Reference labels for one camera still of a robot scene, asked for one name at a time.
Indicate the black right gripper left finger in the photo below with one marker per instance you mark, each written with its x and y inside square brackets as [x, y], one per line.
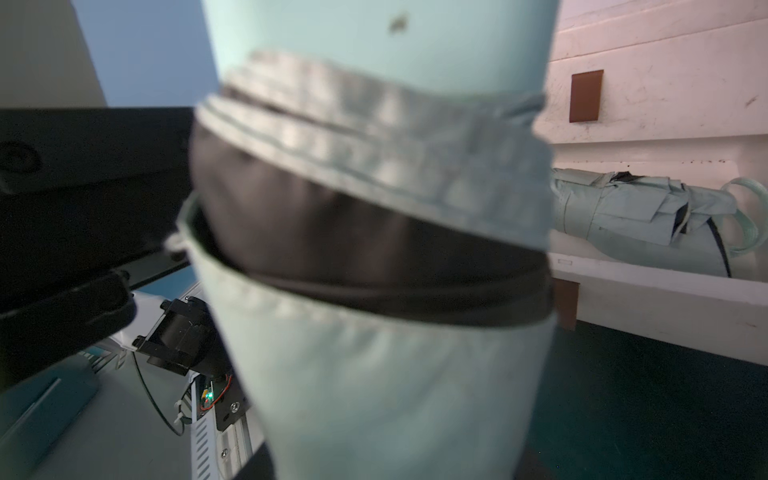
[259, 466]

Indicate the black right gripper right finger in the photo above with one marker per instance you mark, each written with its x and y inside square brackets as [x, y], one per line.
[530, 467]

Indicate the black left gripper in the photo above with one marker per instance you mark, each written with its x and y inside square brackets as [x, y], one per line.
[89, 197]

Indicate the brown drawer pull tab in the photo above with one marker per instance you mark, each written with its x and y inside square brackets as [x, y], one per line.
[566, 297]
[585, 96]

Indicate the white drawer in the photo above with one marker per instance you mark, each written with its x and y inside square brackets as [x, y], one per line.
[723, 316]

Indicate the mint umbrella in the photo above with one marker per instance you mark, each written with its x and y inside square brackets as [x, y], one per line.
[655, 222]
[370, 221]

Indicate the brown top drawer pull tab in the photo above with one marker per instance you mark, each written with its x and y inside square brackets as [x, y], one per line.
[585, 96]

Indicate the white drawer cabinet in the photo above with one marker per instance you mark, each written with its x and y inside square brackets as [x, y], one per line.
[672, 70]

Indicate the left green circuit board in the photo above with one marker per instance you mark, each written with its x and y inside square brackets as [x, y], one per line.
[223, 399]

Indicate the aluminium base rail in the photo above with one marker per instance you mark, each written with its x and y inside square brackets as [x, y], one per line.
[178, 336]

